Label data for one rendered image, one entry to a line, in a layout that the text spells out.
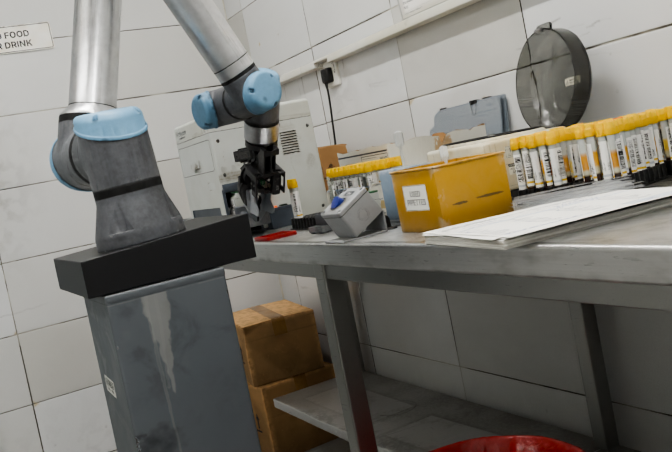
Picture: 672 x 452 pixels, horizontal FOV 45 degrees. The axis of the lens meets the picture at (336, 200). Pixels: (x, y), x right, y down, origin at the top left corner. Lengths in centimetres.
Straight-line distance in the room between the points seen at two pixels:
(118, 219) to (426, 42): 113
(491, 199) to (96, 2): 80
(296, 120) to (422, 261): 95
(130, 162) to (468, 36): 101
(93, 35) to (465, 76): 96
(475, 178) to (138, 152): 55
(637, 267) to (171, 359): 78
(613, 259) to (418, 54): 147
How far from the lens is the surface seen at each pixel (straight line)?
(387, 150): 180
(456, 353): 241
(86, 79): 155
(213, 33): 152
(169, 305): 134
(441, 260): 110
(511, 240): 95
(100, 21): 157
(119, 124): 138
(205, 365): 137
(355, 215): 134
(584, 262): 90
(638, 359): 188
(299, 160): 202
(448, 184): 121
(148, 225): 136
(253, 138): 173
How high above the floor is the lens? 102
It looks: 3 degrees down
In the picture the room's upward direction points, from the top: 11 degrees counter-clockwise
